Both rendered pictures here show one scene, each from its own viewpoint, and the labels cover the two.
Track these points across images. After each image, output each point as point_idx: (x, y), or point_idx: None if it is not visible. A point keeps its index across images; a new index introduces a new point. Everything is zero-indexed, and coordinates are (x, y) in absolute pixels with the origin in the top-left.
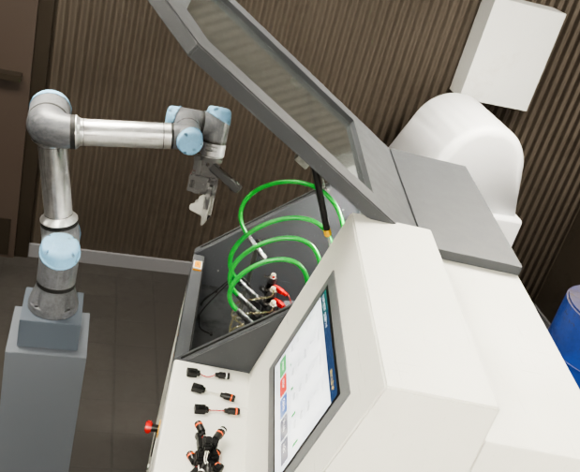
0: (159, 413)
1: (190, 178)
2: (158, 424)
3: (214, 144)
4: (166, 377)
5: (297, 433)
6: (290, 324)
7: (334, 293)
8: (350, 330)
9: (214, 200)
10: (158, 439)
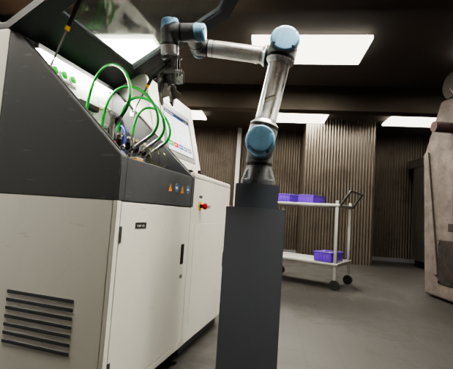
0: (156, 282)
1: (183, 74)
2: (185, 233)
3: (165, 46)
4: (113, 322)
5: (188, 143)
6: (159, 132)
7: (167, 104)
8: (178, 108)
9: (158, 89)
10: (214, 180)
